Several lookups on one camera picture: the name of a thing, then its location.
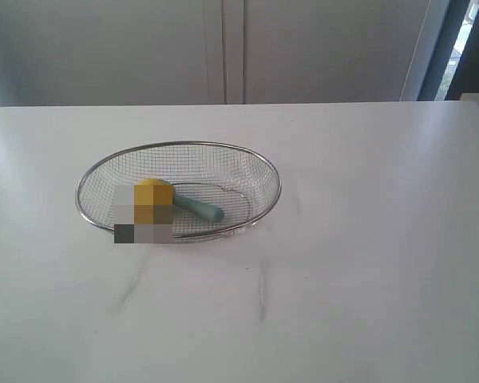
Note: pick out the teal handled peeler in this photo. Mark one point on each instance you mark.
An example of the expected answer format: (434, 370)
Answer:
(203, 210)

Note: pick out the yellow lemon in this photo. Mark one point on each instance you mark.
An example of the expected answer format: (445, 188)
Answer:
(153, 202)

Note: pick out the white cabinet doors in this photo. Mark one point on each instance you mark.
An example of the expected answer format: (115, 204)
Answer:
(214, 52)

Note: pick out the metal wire mesh basket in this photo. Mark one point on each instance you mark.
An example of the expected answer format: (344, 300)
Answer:
(242, 183)

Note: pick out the dark window frame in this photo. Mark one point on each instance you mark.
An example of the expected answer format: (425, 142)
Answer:
(466, 77)

